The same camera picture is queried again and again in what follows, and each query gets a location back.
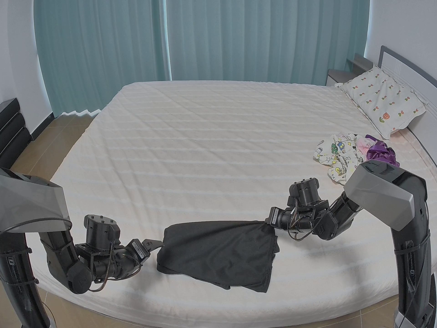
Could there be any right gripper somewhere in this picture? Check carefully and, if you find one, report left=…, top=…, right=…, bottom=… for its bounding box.
left=268, top=206, right=299, bottom=233

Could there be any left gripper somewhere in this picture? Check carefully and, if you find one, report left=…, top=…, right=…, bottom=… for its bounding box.
left=114, top=239, right=151, bottom=279

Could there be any black T-shirt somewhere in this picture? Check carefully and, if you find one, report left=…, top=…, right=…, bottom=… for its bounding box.
left=156, top=220, right=281, bottom=294

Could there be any white printed garment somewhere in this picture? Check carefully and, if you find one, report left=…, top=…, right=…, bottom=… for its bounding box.
left=313, top=133, right=360, bottom=186

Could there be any pink garment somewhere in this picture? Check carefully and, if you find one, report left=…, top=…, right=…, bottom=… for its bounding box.
left=355, top=137, right=371, bottom=162

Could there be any bed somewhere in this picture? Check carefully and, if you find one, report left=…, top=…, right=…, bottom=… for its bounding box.
left=32, top=45, right=437, bottom=324

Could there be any purple satin garment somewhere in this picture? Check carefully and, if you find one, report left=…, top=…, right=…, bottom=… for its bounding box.
left=365, top=135, right=400, bottom=167

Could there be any white printed pillow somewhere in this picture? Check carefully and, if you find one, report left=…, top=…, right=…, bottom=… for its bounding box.
left=336, top=65, right=427, bottom=140

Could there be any grey bedside table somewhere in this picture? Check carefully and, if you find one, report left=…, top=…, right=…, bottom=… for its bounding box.
left=327, top=53, right=375, bottom=87

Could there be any blue-green curtain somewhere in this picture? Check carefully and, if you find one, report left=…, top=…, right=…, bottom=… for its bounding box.
left=34, top=0, right=171, bottom=116
left=165, top=0, right=371, bottom=87

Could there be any black cable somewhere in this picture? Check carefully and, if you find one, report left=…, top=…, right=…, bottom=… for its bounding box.
left=0, top=217, right=73, bottom=233
left=287, top=224, right=315, bottom=243

